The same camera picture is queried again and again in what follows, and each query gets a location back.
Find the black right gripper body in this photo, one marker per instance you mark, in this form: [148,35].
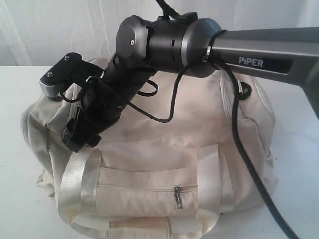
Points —
[101,106]

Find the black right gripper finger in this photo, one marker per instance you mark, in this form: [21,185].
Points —
[80,140]
[73,124]

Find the cream fabric duffel bag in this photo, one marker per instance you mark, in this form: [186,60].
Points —
[124,187]

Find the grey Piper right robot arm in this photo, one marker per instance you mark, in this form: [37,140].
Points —
[190,46]

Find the white backdrop curtain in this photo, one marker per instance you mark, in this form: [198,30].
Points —
[40,32]

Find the dark pocket zipper pull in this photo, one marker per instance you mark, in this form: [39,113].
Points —
[177,191]

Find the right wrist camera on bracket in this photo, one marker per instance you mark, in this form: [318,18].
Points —
[67,71]

